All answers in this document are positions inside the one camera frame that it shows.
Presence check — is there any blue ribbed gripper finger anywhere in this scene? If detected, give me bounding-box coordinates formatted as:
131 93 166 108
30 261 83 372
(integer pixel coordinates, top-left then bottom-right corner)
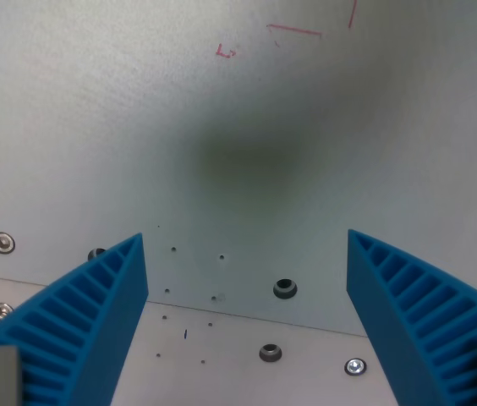
346 228 477 406
0 232 150 406

